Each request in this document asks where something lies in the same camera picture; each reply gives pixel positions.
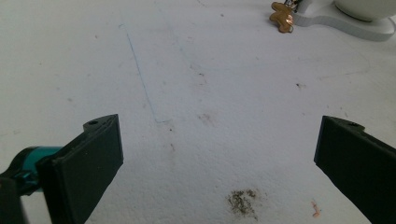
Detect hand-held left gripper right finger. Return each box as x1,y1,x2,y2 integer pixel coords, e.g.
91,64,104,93
313,115,396,224

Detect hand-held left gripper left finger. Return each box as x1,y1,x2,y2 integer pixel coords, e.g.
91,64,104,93
35,113,125,224

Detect keychain with wooden bear charm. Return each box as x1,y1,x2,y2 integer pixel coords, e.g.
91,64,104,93
268,0,302,35

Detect white foam mat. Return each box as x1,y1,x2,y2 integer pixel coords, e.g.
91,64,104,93
0,0,396,224

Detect white stand with round base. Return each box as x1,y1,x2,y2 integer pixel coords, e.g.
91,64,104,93
291,0,396,43

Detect white ceramic bowl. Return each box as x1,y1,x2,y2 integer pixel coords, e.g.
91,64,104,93
333,0,396,22

